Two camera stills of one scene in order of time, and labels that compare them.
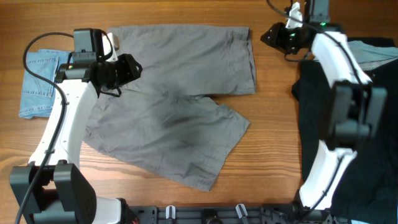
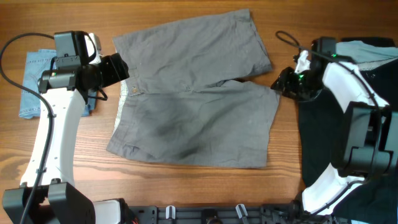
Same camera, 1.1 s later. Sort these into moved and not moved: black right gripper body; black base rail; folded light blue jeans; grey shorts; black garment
Moved: black right gripper body; grey shorts
Not moved: black base rail; folded light blue jeans; black garment
